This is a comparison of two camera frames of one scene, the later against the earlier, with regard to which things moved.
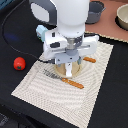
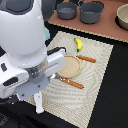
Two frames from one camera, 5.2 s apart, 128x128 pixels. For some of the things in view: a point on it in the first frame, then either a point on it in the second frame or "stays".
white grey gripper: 68,50 → 24,82
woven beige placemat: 60,97 stays
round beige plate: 76,70 stays
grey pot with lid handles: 95,11 stays
